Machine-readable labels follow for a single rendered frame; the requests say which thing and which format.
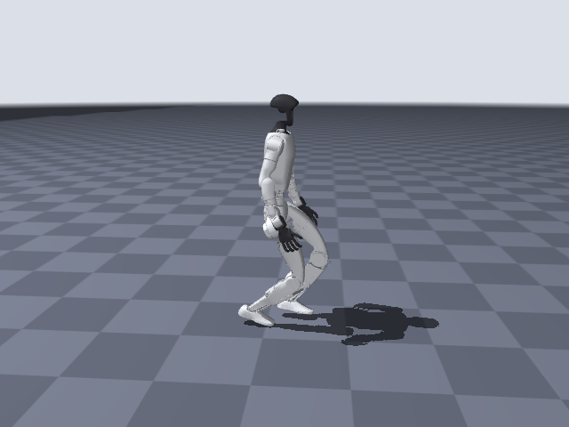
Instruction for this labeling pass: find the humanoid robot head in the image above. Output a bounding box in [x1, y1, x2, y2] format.
[270, 94, 299, 134]

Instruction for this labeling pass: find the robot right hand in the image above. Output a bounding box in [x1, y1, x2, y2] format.
[274, 215, 303, 253]

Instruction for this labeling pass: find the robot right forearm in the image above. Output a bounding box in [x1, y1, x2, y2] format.
[261, 178, 283, 228]

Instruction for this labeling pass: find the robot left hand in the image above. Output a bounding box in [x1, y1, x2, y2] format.
[298, 197, 318, 226]

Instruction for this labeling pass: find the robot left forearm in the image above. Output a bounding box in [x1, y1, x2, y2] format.
[287, 173, 303, 207]

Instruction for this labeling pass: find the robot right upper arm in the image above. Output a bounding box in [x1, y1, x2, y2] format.
[259, 136, 284, 188]

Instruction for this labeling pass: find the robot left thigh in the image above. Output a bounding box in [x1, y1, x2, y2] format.
[286, 202, 328, 267]

